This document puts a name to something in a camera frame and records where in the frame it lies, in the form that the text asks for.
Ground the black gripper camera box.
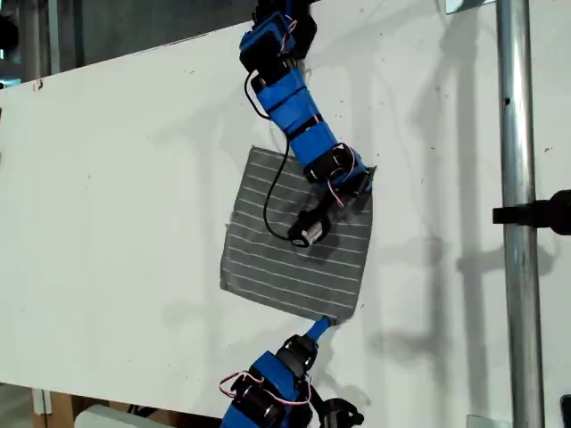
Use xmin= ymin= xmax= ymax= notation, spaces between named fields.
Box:
xmin=286 ymin=208 xmax=332 ymax=249
xmin=311 ymin=386 xmax=366 ymax=428

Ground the steel post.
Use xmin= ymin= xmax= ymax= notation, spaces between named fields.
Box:
xmin=494 ymin=0 xmax=546 ymax=428

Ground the black clamp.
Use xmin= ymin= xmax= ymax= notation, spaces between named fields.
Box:
xmin=492 ymin=189 xmax=571 ymax=236

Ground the grey striped towel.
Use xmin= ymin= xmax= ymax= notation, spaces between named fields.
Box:
xmin=219 ymin=144 xmax=378 ymax=324

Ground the black camera cable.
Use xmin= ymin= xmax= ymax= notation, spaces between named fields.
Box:
xmin=244 ymin=70 xmax=296 ymax=241

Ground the white box under table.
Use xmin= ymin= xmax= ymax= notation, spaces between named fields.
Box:
xmin=74 ymin=404 xmax=182 ymax=428

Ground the black round object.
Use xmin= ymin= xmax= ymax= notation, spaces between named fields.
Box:
xmin=0 ymin=15 xmax=20 ymax=51

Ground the wooden table leg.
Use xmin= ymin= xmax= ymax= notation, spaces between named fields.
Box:
xmin=31 ymin=388 xmax=76 ymax=428

